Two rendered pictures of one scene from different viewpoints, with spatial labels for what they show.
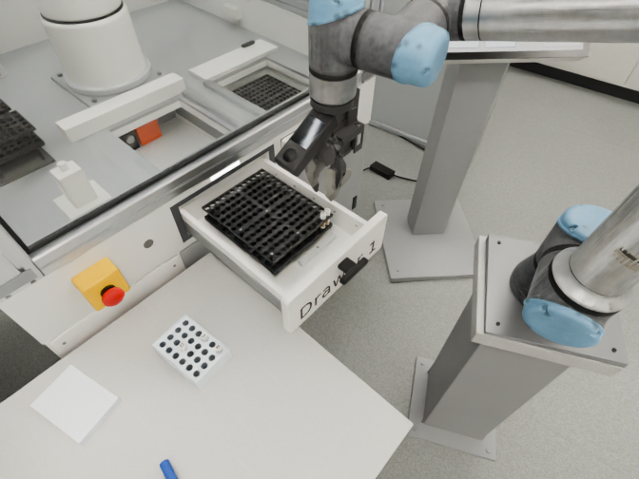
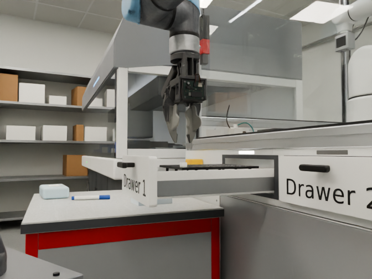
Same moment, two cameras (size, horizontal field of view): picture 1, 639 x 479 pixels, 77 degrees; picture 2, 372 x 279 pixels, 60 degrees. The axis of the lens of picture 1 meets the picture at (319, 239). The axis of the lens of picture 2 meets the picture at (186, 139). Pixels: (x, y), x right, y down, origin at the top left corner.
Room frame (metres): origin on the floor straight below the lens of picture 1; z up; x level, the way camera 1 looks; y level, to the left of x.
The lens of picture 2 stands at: (0.94, -0.73, 0.94)
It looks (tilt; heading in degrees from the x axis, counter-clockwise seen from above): 2 degrees up; 116
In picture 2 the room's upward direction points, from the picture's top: straight up
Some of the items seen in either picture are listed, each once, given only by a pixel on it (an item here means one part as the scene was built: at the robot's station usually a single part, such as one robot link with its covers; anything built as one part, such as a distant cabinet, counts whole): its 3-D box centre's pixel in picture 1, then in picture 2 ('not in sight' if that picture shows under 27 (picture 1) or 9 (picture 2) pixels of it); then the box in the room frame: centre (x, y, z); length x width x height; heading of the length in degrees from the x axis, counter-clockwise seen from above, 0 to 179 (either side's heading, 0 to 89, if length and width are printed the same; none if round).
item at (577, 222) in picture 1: (583, 245); not in sight; (0.47, -0.49, 0.95); 0.13 x 0.12 x 0.14; 149
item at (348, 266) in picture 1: (349, 267); (126, 164); (0.45, -0.06, 0.91); 0.07 x 0.04 x 0.01; 139
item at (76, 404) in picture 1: (76, 402); not in sight; (0.23, 0.43, 0.77); 0.13 x 0.09 x 0.02; 62
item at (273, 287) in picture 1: (265, 220); (210, 178); (0.60, 0.12, 0.86); 0.40 x 0.26 x 0.06; 49
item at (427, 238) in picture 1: (453, 156); not in sight; (1.30, -0.53, 0.51); 0.50 x 0.45 x 1.02; 4
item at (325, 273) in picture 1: (338, 269); (137, 177); (0.46, -0.04, 0.87); 0.29 x 0.02 x 0.11; 139
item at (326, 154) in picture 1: (333, 125); (185, 80); (0.60, -0.02, 1.11); 0.09 x 0.08 x 0.12; 139
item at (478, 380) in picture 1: (486, 363); not in sight; (0.49, -0.50, 0.38); 0.30 x 0.30 x 0.76; 75
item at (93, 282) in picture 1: (103, 285); (193, 168); (0.42, 0.41, 0.88); 0.07 x 0.05 x 0.07; 139
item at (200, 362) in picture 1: (192, 351); (151, 197); (0.33, 0.24, 0.78); 0.12 x 0.08 x 0.04; 54
